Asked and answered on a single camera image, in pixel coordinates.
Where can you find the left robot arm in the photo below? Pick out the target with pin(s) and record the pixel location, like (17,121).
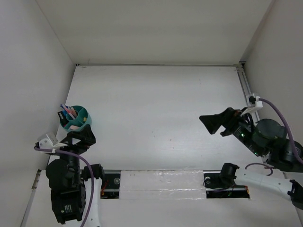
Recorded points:
(75,184)

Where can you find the pink slim highlighter pen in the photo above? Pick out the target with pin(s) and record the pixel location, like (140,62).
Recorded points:
(73,112)

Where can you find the black highlighter pink cap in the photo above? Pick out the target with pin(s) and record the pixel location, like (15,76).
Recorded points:
(62,118)

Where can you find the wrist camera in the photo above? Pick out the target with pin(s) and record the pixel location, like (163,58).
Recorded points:
(253,101)
(48,143)

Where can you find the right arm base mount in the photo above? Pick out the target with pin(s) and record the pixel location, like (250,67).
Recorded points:
(216,189)

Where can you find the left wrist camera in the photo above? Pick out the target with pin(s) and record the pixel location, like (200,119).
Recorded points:
(48,143)

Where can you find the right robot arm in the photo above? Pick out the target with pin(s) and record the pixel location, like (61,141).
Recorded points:
(266,138)

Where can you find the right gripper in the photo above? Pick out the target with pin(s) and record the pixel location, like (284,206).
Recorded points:
(227,118)

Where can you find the red slim highlighter pen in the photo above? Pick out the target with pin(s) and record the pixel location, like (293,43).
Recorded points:
(70,114)

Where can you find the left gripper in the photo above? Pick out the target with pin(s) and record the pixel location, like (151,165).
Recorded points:
(86,136)

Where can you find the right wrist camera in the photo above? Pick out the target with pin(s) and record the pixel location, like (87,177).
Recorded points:
(253,101)

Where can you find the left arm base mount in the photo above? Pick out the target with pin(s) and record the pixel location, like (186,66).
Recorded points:
(110,188)

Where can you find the aluminium rail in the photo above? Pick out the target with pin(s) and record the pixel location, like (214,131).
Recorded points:
(246,89)

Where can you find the teal round organizer container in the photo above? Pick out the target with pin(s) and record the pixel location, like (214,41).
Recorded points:
(78,121)

